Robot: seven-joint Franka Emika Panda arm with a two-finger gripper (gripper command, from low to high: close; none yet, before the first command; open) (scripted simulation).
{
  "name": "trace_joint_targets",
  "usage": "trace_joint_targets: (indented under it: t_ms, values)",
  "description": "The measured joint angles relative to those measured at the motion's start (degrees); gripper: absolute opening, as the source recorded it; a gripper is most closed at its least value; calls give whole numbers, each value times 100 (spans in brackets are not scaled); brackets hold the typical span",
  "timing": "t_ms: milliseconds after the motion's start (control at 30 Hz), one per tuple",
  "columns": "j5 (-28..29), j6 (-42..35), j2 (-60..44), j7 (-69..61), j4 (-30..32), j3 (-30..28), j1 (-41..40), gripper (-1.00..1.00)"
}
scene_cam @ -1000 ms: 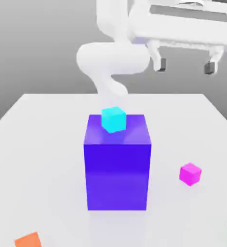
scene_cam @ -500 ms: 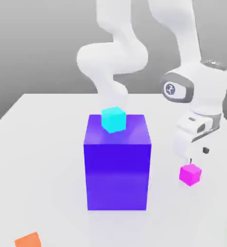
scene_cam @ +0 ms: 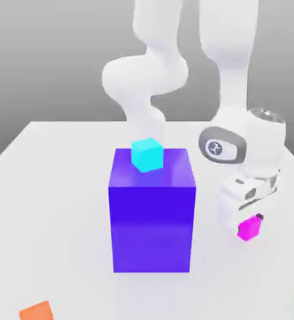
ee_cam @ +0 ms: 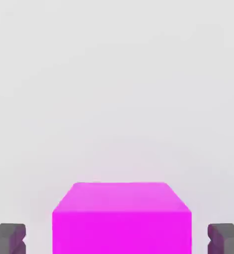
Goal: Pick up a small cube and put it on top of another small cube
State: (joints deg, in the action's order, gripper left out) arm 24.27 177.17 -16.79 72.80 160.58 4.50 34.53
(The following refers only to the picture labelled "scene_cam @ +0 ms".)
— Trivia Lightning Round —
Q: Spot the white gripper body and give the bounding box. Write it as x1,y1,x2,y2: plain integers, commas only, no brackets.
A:
217,191,265,241

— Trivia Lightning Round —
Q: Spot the small magenta cube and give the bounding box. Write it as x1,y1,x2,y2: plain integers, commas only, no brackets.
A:
237,216,263,243

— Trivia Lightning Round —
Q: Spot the small cyan cube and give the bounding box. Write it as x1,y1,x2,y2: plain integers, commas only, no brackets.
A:
130,137,164,174

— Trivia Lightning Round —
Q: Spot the small orange cube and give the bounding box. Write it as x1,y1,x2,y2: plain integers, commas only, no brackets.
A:
18,300,55,320

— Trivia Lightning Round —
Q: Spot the large blue box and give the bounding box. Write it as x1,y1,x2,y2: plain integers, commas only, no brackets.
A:
107,147,197,274

